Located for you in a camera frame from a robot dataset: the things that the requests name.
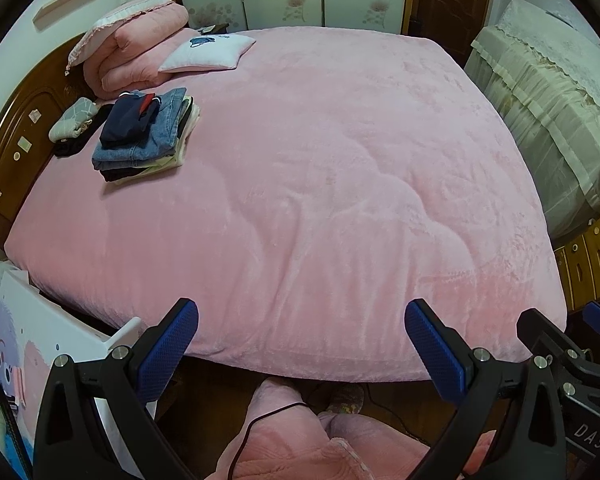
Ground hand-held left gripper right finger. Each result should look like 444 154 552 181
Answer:
404 299 566 480

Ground grey patterned folded garment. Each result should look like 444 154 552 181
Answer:
48 96 101 142

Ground black cable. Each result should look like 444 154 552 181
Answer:
227 400 306 480

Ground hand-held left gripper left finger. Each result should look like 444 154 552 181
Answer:
34 298 200 480

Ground wooden crate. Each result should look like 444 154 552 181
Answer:
552 210 600 313

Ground person's pink fleece pants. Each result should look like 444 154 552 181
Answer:
215 377 496 480

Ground folded blue jeans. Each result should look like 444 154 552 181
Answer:
91 87 193 171

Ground grey slipper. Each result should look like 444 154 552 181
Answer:
327 385 366 417

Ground brown wooden door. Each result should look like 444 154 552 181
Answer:
415 0 496 66

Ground white printed pillow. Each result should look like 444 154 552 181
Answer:
157 35 257 73

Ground pink wall shelf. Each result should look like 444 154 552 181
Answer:
33 0 102 26

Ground dark folded garment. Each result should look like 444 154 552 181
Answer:
102 166 147 183

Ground folded pink quilt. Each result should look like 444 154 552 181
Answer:
66 0 190 101

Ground black folded garment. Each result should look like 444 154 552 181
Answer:
54 105 116 157

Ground wooden headboard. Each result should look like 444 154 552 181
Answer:
0 35 98 248

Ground navy and red varsity jacket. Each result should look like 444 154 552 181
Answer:
100 90 162 149

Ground pink fleece bed blanket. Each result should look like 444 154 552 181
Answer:
3 27 568 383

